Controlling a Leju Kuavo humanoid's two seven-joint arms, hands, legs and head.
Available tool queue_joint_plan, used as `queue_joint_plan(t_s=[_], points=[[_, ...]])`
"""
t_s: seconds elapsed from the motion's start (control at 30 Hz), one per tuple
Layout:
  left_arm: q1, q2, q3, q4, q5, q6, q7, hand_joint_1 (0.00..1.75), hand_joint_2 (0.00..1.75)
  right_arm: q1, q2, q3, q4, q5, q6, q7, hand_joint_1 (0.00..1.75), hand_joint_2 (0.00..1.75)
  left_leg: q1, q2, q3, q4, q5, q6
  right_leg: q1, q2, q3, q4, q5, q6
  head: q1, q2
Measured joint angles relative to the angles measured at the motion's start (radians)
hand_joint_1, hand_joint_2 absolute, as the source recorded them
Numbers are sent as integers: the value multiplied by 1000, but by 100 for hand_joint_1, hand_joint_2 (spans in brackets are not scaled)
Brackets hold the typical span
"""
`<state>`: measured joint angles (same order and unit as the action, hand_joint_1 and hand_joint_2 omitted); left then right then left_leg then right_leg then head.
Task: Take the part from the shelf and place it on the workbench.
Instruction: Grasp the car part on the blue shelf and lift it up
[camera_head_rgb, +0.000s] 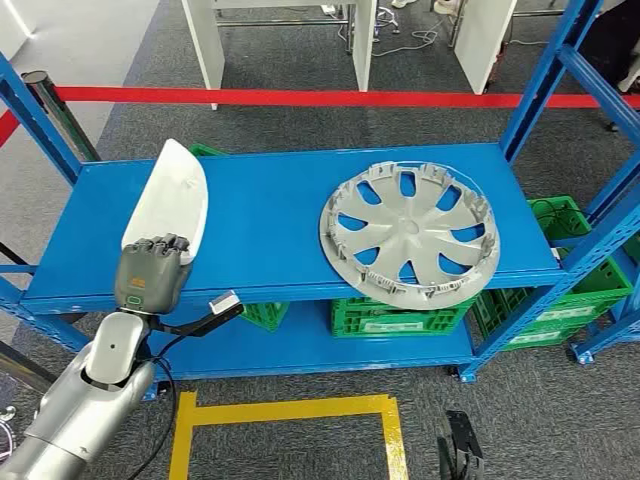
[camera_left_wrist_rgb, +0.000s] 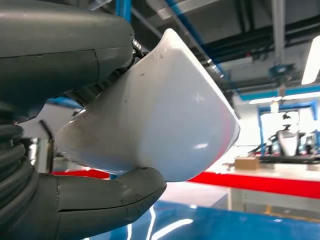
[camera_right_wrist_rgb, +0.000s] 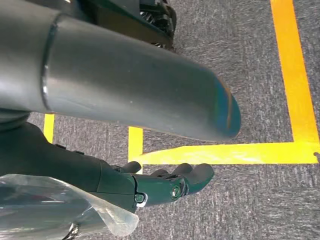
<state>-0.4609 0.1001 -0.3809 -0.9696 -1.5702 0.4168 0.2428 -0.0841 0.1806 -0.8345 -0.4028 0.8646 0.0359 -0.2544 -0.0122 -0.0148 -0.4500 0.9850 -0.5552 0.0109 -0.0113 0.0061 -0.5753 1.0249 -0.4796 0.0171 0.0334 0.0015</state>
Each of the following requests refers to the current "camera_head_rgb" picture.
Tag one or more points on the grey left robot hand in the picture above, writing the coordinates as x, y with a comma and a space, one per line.
145, 278

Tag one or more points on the white plastic shell part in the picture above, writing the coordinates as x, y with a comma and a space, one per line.
170, 192

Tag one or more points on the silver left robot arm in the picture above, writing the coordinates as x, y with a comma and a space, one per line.
75, 411

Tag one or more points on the yellow floor tape square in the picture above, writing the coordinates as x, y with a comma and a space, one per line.
280, 411

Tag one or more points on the red barrier belt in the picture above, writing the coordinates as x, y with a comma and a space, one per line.
320, 98
7, 129

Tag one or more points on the white table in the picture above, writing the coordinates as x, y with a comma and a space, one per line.
482, 40
205, 46

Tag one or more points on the silver wheel hubcap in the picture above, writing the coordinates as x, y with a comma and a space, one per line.
410, 228

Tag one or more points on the small white box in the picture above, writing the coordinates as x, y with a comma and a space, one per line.
555, 253

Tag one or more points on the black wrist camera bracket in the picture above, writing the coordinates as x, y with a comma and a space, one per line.
200, 326

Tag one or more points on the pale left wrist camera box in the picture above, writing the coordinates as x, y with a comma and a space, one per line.
224, 303

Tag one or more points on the chrome stanchion post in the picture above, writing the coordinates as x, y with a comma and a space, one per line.
60, 112

